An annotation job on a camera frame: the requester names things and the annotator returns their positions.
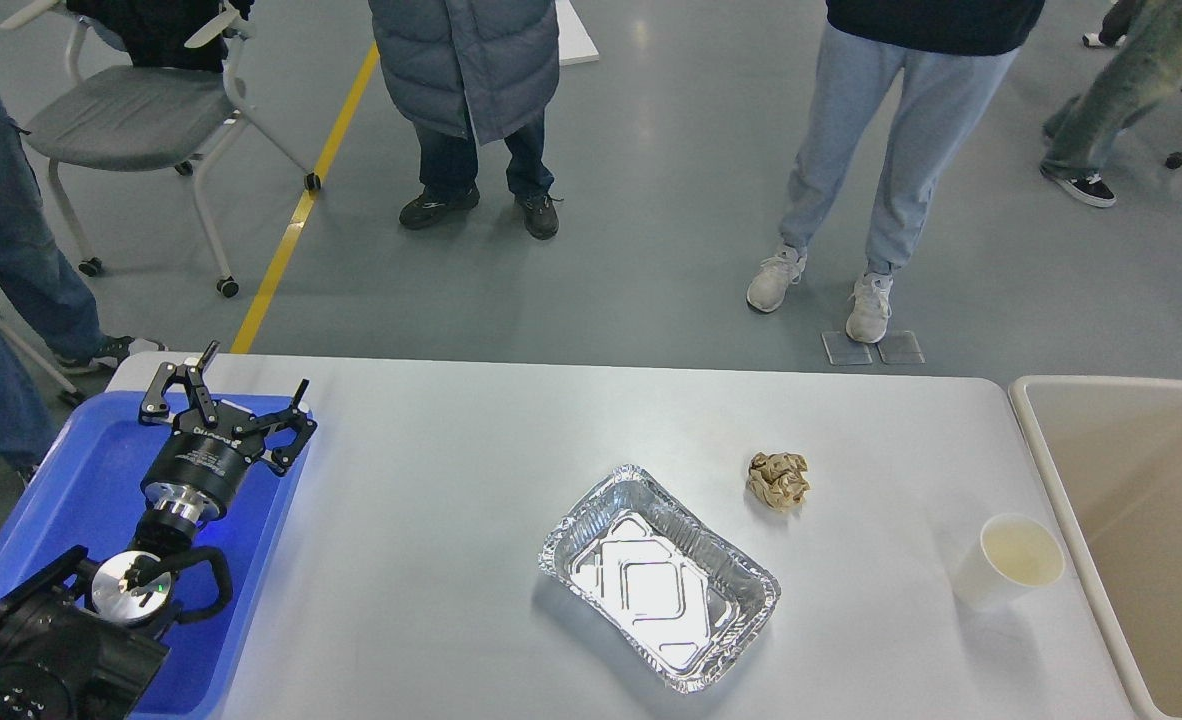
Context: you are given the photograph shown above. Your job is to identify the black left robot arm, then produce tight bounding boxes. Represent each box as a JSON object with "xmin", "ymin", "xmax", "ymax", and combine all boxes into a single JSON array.
[{"xmin": 0, "ymin": 346, "xmax": 317, "ymax": 719}]

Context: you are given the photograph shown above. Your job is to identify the crumpled brown paper ball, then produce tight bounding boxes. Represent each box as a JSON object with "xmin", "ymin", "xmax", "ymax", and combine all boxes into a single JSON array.
[{"xmin": 746, "ymin": 452, "xmax": 811, "ymax": 512}]

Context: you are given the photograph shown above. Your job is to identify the grey office chair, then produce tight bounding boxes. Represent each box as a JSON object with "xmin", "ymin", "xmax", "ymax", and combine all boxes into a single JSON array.
[{"xmin": 2, "ymin": 1, "xmax": 322, "ymax": 299}]

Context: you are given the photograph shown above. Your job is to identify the right floor plate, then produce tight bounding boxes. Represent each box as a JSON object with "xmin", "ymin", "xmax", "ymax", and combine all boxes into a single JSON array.
[{"xmin": 876, "ymin": 331, "xmax": 926, "ymax": 365}]

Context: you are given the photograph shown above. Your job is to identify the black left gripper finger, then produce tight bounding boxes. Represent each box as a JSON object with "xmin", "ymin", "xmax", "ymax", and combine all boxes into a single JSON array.
[
  {"xmin": 138, "ymin": 340, "xmax": 220, "ymax": 434},
  {"xmin": 230, "ymin": 377, "xmax": 318, "ymax": 478}
]

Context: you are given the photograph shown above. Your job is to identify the blue plastic tray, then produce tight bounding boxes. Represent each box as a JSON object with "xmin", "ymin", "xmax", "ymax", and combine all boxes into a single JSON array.
[{"xmin": 0, "ymin": 391, "xmax": 306, "ymax": 719}]

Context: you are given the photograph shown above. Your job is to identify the person in green trousers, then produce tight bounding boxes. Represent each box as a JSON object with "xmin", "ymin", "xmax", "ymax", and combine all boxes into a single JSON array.
[{"xmin": 1039, "ymin": 1, "xmax": 1182, "ymax": 208}]

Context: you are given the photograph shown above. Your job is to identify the white paper cup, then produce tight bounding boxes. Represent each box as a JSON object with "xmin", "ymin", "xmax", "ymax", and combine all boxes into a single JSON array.
[{"xmin": 952, "ymin": 512, "xmax": 1066, "ymax": 611}]

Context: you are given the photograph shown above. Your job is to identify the left floor plate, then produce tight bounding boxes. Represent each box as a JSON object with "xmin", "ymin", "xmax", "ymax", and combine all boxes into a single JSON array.
[{"xmin": 821, "ymin": 331, "xmax": 873, "ymax": 367}]

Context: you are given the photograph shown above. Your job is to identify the floor plate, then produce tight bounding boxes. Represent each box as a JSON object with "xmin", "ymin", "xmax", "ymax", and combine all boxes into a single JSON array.
[
  {"xmin": 821, "ymin": 331, "xmax": 873, "ymax": 367},
  {"xmin": 876, "ymin": 331, "xmax": 926, "ymax": 365}
]

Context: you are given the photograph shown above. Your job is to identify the beige plastic bin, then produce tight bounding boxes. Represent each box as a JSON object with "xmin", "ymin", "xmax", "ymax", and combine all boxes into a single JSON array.
[{"xmin": 1009, "ymin": 375, "xmax": 1182, "ymax": 719}]

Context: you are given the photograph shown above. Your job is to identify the white board on floor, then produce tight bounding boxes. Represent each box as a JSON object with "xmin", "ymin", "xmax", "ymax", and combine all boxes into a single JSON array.
[{"xmin": 556, "ymin": 0, "xmax": 600, "ymax": 67}]

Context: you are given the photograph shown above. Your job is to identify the person in grey puffer coat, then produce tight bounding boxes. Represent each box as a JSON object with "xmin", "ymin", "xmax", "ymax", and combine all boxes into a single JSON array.
[{"xmin": 368, "ymin": 1, "xmax": 560, "ymax": 240}]

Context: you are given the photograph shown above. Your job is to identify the aluminium foil tray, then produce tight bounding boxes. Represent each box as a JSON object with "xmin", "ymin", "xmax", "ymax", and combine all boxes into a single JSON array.
[{"xmin": 539, "ymin": 463, "xmax": 780, "ymax": 694}]

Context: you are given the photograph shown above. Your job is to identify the person in blue jeans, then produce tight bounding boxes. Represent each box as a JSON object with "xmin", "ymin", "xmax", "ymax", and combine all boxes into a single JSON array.
[{"xmin": 0, "ymin": 97, "xmax": 162, "ymax": 482}]

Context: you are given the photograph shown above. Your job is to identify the person in grey sweatpants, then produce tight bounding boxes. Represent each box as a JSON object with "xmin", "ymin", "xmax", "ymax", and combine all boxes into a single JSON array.
[{"xmin": 746, "ymin": 1, "xmax": 1044, "ymax": 345}]

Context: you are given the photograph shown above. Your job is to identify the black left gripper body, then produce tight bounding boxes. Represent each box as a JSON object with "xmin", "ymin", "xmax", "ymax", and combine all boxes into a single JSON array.
[{"xmin": 139, "ymin": 402, "xmax": 274, "ymax": 524}]

